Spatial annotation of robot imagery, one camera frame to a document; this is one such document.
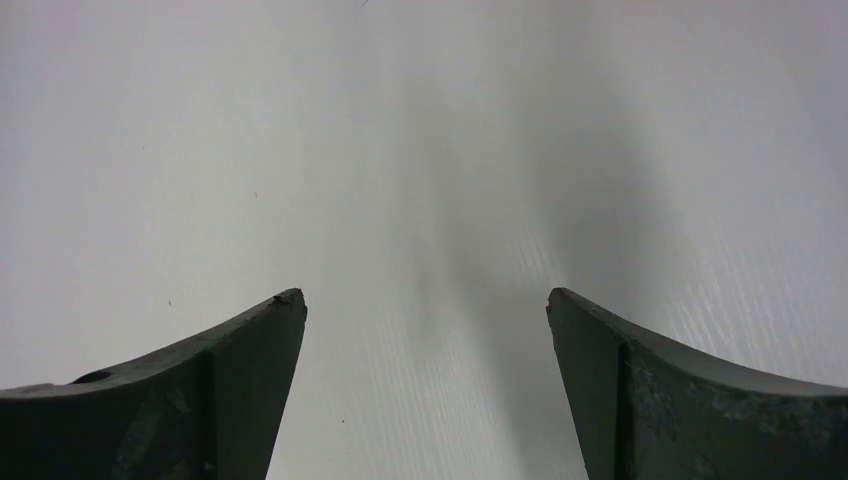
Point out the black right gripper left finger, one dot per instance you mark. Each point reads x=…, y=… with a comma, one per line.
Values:
x=206, y=407

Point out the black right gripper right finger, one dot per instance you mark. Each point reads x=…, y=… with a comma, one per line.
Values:
x=648, y=407

